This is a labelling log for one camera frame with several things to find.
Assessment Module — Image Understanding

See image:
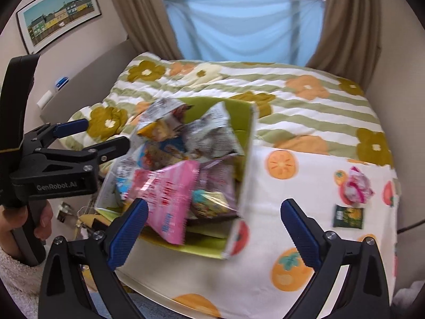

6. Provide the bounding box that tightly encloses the framed wall picture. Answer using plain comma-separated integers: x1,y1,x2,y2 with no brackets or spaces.
16,0,102,55

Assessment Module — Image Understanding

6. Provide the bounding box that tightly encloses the light blue cloth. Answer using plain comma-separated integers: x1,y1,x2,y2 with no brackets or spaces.
165,0,326,67

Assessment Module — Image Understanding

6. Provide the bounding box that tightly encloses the person's left forearm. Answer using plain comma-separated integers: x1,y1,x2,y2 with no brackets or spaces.
0,246,44,309

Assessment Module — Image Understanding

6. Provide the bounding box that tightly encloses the beige headboard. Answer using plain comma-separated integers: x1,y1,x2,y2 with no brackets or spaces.
40,38,141,124

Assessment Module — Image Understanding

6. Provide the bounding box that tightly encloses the persimmon print tablecloth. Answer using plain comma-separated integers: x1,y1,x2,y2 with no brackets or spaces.
116,140,400,319

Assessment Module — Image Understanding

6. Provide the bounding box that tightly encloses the brown curtain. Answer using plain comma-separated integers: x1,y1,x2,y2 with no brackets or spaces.
305,0,383,91
103,0,184,61

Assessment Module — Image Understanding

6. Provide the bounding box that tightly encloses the small pink packet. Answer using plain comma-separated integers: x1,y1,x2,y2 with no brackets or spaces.
337,166,376,207

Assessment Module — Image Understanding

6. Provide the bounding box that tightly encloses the dark green packet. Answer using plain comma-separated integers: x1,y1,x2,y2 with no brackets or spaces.
333,204,365,230

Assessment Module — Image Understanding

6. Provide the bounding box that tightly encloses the blue clear snack packet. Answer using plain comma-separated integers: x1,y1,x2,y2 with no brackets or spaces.
143,138,187,167

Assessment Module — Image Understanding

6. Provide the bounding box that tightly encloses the floral striped blanket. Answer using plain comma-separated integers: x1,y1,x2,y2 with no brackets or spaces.
63,51,394,167

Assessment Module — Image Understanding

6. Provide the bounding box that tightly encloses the purple snack packet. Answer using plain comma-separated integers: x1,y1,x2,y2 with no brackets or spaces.
198,158,239,200

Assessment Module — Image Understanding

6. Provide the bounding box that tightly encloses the yellow green snack packet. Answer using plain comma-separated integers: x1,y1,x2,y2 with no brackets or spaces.
188,189,240,220

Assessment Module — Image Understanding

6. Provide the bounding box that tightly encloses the person's left hand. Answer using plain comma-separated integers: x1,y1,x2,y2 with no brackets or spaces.
0,203,54,252

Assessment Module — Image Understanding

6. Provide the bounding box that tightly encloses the metal bracket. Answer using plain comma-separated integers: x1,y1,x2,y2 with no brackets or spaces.
57,202,76,222

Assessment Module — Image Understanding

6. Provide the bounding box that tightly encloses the green cardboard box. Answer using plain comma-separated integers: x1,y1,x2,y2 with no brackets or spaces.
95,97,258,260

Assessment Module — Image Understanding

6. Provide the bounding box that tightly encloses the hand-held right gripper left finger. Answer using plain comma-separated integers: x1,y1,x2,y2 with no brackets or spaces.
38,199,160,319

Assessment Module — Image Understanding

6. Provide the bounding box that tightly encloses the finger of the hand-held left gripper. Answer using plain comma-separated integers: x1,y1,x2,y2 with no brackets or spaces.
25,119,90,151
33,136,131,176

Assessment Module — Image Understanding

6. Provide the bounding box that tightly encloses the black cable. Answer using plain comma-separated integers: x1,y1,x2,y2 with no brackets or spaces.
397,217,425,236

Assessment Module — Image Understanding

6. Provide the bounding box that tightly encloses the white snack packet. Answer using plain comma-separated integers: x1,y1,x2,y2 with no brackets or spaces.
96,156,134,207

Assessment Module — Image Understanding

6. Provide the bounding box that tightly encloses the silver snack packet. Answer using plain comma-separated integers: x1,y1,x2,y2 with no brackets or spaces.
137,97,190,140
184,101,246,161

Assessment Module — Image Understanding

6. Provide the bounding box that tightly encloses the white cloth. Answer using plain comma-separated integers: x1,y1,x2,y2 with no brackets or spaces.
393,281,425,308

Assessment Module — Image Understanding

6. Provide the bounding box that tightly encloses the pink snack packet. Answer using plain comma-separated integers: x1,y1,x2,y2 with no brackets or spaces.
133,160,200,246

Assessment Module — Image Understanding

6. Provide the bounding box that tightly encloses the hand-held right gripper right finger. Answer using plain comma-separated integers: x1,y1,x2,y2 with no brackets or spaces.
280,199,390,319

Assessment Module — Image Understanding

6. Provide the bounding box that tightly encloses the small white box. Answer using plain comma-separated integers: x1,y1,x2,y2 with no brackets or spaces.
36,90,54,109

